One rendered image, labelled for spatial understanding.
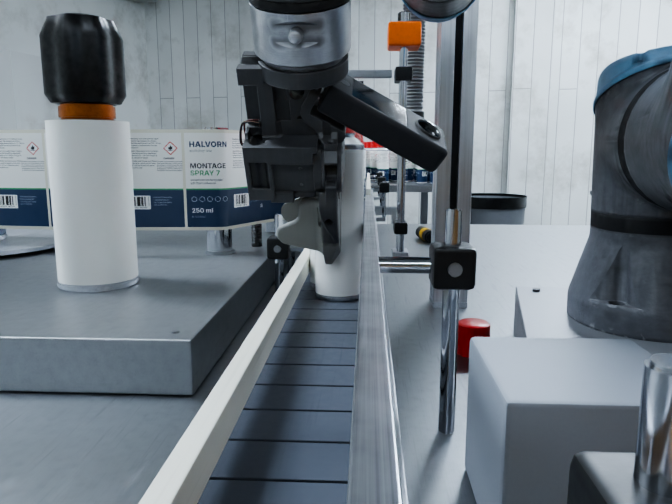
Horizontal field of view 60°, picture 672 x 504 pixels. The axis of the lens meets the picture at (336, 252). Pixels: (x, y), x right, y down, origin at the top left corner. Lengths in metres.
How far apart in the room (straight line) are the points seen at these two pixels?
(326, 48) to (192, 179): 0.48
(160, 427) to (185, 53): 5.64
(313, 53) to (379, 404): 0.32
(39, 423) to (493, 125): 4.95
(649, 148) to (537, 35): 4.79
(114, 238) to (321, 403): 0.39
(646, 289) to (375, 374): 0.37
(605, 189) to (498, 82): 4.75
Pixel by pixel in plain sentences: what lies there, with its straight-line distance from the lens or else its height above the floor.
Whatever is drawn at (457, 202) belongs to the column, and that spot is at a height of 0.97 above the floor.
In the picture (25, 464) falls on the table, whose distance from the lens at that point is 0.46.
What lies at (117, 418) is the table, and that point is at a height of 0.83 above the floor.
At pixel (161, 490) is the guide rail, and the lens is 0.24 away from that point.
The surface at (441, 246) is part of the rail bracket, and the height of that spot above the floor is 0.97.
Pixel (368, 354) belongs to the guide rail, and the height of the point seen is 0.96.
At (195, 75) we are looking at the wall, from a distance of 5.96.
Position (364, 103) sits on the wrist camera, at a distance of 0.48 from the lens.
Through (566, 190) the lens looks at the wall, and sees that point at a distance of 5.32.
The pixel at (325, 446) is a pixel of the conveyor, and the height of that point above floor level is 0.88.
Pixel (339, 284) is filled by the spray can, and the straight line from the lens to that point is 0.61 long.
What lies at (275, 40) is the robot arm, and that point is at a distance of 0.45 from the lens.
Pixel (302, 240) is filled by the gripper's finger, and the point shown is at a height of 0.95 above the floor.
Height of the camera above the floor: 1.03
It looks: 10 degrees down
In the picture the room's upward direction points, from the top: straight up
